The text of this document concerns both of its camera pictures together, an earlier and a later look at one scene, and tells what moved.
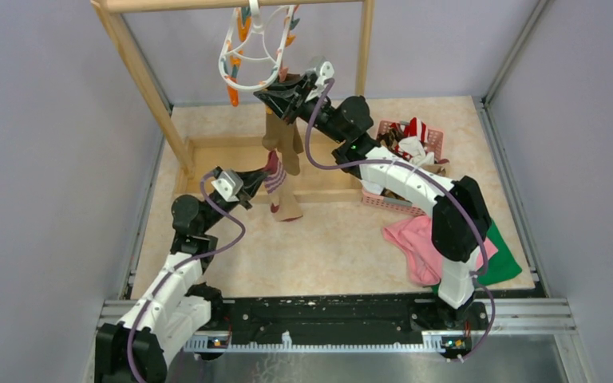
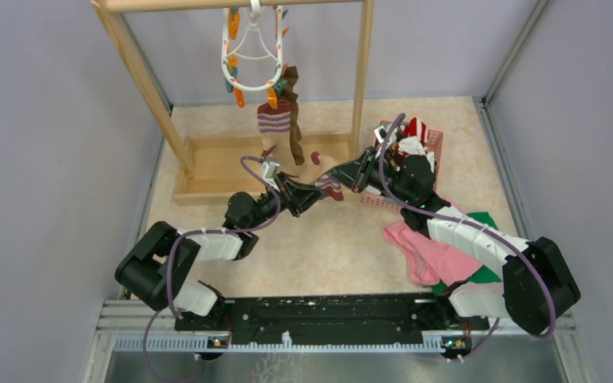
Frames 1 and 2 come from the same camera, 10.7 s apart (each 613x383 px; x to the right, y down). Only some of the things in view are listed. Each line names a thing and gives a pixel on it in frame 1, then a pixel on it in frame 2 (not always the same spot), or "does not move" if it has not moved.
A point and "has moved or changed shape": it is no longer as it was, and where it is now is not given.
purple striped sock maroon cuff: x=284 y=204 has moved or changed shape
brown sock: x=273 y=128 has moved or changed shape
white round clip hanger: x=253 y=49 has moved or changed shape
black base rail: x=337 y=323 does not move
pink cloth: x=414 y=238 does not move
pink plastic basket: x=433 y=141 does not move
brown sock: x=290 y=146 has moved or changed shape
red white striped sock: x=416 y=128 does not move
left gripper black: x=251 y=180 to x=299 y=199
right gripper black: x=292 y=100 to x=352 y=175
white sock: x=411 y=149 does not move
